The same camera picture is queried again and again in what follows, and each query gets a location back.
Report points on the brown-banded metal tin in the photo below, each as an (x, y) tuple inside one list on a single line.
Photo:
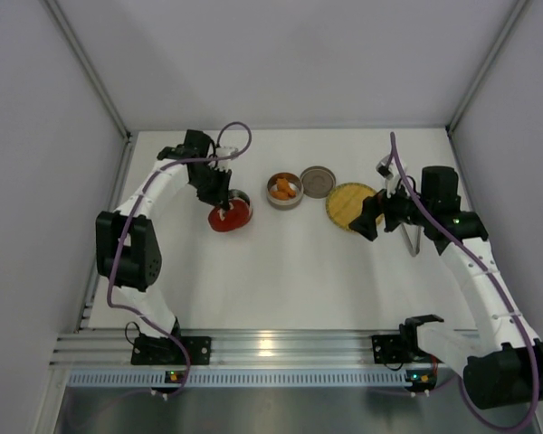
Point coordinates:
[(295, 184)]

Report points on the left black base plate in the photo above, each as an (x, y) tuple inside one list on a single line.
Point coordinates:
[(163, 351)]

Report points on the aluminium mounting rail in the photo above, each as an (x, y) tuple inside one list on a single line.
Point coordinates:
[(231, 349)]

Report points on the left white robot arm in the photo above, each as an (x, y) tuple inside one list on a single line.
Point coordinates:
[(128, 254)]

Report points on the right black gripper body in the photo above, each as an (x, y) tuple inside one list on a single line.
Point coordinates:
[(381, 211)]

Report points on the orange fried food piece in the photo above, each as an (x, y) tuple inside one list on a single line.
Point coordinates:
[(280, 195)]

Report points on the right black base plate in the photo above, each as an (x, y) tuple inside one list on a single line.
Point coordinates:
[(396, 349)]

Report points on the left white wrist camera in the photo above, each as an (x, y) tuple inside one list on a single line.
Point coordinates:
[(225, 155)]

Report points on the slotted cable duct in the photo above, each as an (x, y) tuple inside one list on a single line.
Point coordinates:
[(247, 378)]

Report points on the brown round lid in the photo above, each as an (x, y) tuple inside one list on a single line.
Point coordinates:
[(317, 181)]

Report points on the round bamboo plate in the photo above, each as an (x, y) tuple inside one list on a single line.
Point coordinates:
[(344, 203)]

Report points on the metal tongs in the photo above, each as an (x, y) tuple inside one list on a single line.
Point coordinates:
[(412, 236)]

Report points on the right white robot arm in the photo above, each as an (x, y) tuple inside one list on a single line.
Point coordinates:
[(504, 365)]

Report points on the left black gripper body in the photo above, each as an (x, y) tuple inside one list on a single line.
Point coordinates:
[(215, 186)]

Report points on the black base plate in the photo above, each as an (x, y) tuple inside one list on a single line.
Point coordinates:
[(396, 349), (163, 351)]

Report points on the red round lid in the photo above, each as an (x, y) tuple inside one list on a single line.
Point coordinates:
[(218, 221)]

